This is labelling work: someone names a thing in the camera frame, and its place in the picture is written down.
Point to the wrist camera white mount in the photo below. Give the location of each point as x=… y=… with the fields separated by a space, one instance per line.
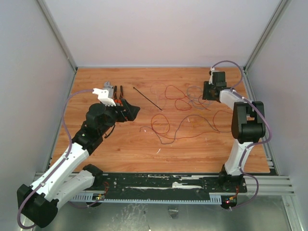
x=103 y=97
x=213 y=76

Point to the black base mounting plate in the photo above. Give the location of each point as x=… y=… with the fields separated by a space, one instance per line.
x=168 y=194

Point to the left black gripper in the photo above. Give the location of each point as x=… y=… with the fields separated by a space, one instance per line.
x=127 y=112

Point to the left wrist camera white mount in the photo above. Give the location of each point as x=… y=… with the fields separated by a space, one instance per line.
x=103 y=97

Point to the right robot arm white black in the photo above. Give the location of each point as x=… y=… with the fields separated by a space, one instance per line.
x=247 y=126

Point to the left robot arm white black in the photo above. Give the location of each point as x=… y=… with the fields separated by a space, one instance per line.
x=41 y=200

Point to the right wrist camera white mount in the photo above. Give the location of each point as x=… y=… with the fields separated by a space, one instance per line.
x=213 y=76

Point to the grey slotted cable duct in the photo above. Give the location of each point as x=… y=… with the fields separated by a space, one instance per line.
x=88 y=197

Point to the silver adjustable wrench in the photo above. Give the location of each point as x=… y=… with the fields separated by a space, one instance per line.
x=107 y=86

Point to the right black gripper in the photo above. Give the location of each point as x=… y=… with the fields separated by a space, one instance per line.
x=207 y=90

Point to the black zip tie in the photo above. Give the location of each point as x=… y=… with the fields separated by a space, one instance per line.
x=148 y=99

